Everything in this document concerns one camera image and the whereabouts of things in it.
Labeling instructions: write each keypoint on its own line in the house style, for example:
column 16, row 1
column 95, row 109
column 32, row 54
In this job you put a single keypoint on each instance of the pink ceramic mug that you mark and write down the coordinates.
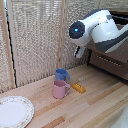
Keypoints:
column 60, row 90

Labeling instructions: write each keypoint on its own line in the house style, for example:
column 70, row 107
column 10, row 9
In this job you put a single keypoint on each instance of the wooden screen post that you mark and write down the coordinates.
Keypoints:
column 7, row 43
column 61, row 33

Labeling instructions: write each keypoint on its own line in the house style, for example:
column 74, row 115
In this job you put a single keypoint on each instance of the blue ceramic mug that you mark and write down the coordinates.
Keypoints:
column 61, row 74

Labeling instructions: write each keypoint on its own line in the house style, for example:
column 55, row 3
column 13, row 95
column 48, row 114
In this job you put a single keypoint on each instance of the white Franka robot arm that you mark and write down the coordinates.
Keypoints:
column 100, row 26

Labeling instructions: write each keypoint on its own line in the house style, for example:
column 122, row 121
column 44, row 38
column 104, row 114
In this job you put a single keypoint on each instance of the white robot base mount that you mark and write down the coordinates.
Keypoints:
column 122, row 120

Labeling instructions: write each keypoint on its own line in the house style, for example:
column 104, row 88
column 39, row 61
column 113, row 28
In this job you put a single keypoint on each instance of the white floral rimmed plate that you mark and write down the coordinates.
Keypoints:
column 15, row 111

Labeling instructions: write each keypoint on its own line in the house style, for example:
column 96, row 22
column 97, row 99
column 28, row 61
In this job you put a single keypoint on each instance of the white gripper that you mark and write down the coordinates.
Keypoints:
column 79, row 51

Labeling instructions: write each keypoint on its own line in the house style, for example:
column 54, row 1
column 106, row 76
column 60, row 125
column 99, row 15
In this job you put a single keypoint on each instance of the orange bar with white stripes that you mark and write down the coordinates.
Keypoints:
column 78, row 87

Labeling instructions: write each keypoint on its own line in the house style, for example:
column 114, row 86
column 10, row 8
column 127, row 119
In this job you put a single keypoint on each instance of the bamboo blind screen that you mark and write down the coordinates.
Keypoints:
column 69, row 56
column 2, row 66
column 33, row 40

